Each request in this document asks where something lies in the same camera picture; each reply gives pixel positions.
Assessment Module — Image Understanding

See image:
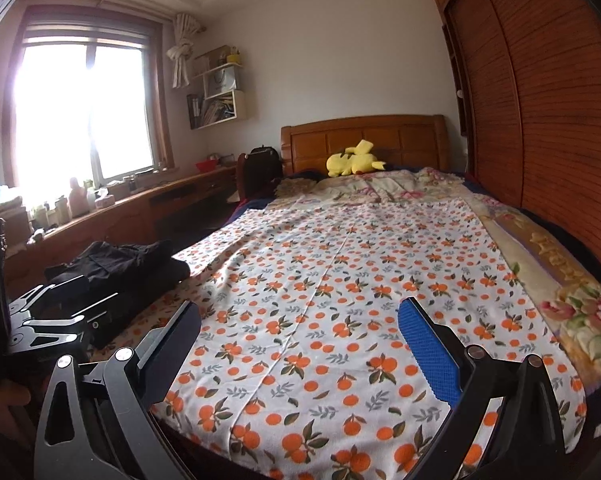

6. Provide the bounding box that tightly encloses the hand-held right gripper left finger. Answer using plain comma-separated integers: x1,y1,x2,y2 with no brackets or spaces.
33,299,202,480

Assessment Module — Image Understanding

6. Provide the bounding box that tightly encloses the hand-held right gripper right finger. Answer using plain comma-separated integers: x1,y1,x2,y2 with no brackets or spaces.
397,296,566,480

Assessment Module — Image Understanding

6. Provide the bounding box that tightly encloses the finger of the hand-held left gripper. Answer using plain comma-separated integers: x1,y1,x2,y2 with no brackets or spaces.
8,276,90,317
8,291,134,350

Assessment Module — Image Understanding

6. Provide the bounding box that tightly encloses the black button coat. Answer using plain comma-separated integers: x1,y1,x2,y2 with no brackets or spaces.
45,240,174,292

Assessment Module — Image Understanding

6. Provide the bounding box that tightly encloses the dark folded garment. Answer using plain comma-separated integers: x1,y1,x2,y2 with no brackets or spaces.
150,255,190,306

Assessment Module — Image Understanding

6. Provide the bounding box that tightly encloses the wooden desk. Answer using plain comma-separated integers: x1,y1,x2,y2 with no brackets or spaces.
3,165,238,286

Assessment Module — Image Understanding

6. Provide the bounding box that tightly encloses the bed with orange-print sheet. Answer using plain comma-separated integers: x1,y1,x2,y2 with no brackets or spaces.
88,195,588,480

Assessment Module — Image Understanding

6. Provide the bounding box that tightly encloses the floral quilt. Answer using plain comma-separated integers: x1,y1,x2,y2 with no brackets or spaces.
273,167,601,401

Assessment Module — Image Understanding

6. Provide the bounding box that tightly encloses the yellow plush toy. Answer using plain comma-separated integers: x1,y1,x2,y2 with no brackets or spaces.
326,139,387,178

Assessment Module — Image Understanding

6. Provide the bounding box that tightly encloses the row of books and folders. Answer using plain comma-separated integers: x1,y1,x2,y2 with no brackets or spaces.
188,92,236,128

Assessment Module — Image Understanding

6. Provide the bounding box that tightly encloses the wooden bed headboard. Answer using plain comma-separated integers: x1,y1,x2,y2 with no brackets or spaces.
280,114,451,177

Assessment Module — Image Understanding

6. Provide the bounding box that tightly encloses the white paper bag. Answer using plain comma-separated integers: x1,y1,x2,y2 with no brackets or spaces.
204,67,238,98

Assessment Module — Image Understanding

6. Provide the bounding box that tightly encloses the tied cream curtain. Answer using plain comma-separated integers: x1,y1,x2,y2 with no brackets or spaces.
165,12,204,88

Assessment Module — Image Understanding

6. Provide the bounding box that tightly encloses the wooden slatted wardrobe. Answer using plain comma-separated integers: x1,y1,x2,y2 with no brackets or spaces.
427,0,601,271

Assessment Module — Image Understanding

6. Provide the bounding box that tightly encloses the wooden frame window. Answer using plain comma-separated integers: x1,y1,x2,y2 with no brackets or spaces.
3,2,174,191

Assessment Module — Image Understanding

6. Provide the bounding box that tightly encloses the white wall shelf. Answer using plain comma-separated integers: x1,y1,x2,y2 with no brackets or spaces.
186,45,246,131

